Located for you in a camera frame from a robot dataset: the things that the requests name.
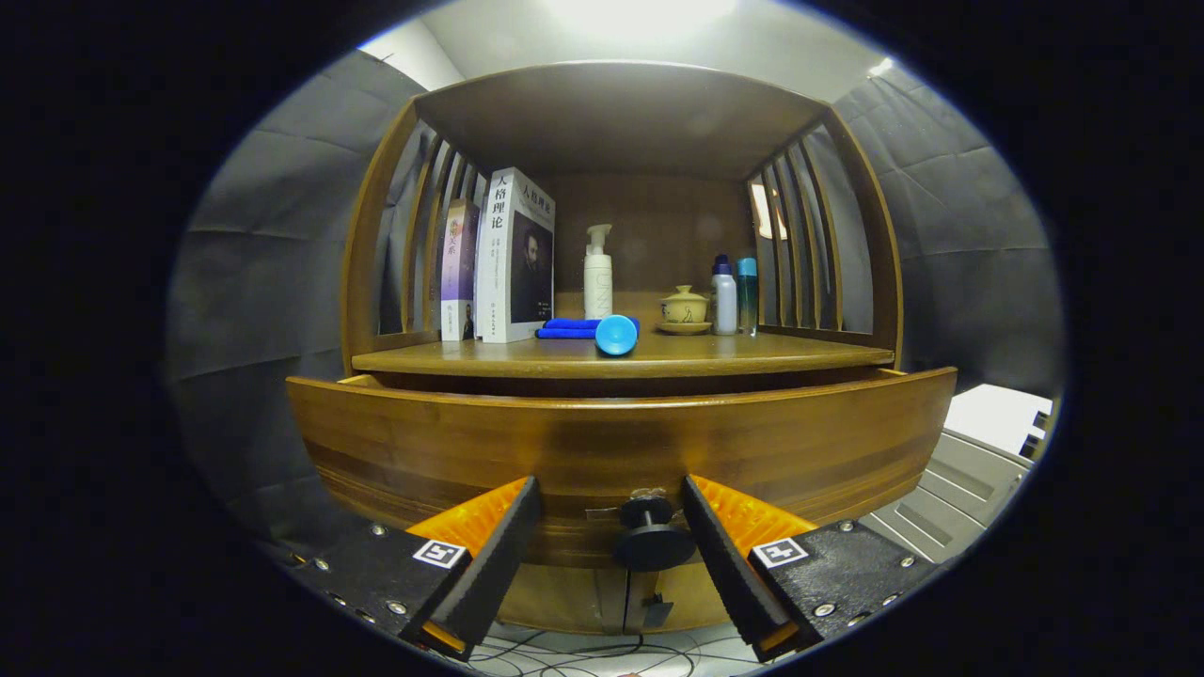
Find black round drawer knob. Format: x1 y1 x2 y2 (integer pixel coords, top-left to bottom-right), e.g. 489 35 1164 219
613 496 697 573

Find white drawer unit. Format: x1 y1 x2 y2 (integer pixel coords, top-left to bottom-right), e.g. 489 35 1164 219
861 384 1054 565

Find blue folded cloth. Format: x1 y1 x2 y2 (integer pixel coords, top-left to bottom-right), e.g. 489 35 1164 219
535 318 641 340

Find black floor cables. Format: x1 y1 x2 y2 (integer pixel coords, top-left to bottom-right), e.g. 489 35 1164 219
470 632 753 677

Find blue and white tube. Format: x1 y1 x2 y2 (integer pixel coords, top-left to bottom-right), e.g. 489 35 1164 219
594 314 640 357

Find yellow lidded teacup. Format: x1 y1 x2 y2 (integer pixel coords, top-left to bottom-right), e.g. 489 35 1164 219
659 285 709 324

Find wooden cabinet door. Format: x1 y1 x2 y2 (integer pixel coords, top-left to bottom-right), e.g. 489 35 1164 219
499 562 626 636
626 562 733 633

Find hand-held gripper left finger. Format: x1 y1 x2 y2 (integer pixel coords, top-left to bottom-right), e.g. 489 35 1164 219
282 476 544 661

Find brown wooden countertop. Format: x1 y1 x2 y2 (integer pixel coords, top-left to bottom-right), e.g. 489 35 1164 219
351 315 896 380

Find white bottle with blue cap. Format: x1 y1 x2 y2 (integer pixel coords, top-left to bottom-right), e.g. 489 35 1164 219
712 254 738 337

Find brown wooden drawer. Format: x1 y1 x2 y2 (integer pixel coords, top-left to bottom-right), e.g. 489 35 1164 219
285 365 958 570

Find thick white book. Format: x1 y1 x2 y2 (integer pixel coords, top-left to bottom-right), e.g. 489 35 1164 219
475 167 557 344

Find thin purple book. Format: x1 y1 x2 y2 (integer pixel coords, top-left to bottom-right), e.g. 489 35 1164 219
440 198 483 342

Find white pump bottle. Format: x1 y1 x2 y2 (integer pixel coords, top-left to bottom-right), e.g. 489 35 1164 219
583 224 614 321

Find teal slim bottle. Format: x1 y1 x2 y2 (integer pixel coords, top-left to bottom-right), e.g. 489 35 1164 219
737 257 759 337

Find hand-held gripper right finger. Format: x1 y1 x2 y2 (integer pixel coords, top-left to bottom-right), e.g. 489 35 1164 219
681 474 942 663

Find brown wooden cabinet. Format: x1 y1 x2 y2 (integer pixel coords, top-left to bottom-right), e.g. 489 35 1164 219
339 59 906 636

